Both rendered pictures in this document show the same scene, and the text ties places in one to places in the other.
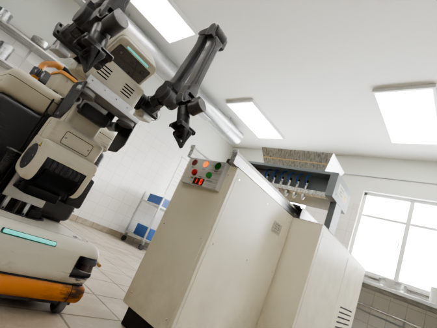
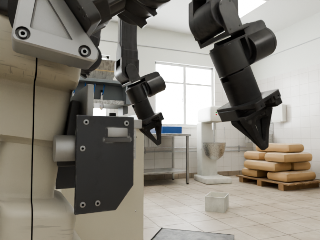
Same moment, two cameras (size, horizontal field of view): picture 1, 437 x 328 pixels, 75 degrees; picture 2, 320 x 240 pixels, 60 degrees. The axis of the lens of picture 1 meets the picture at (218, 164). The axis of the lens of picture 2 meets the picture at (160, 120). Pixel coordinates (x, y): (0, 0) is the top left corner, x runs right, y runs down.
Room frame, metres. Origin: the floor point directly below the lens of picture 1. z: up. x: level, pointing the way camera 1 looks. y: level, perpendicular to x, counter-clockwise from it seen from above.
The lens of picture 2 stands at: (0.75, 1.01, 0.78)
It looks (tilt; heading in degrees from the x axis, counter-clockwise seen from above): 4 degrees up; 291
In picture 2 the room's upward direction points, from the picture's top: straight up
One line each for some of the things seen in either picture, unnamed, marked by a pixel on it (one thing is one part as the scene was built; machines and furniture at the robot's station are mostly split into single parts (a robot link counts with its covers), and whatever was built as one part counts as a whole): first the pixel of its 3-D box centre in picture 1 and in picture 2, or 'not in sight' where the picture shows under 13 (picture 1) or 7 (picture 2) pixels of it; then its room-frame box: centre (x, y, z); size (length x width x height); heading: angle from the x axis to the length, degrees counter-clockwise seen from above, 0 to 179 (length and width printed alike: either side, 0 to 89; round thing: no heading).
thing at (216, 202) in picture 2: not in sight; (217, 201); (1.30, -2.19, 0.08); 0.30 x 0.22 x 0.16; 88
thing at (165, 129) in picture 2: not in sight; (168, 130); (2.45, -3.81, 0.95); 0.40 x 0.30 x 0.14; 46
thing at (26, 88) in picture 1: (41, 143); not in sight; (1.37, 0.81, 0.59); 0.55 x 0.34 x 0.83; 138
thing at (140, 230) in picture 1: (152, 235); not in sight; (5.50, 0.59, 0.29); 0.56 x 0.38 x 0.20; 141
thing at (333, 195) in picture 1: (288, 196); (75, 105); (1.98, -0.56, 1.01); 0.72 x 0.33 x 0.34; 46
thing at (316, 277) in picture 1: (287, 288); not in sight; (2.33, -0.89, 0.42); 1.28 x 0.72 x 0.84; 136
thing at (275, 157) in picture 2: not in sight; (288, 156); (0.43, -4.08, 0.49); 0.72 x 0.42 x 0.15; 49
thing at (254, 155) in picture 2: not in sight; (265, 155); (0.79, -4.50, 0.49); 0.72 x 0.42 x 0.15; 44
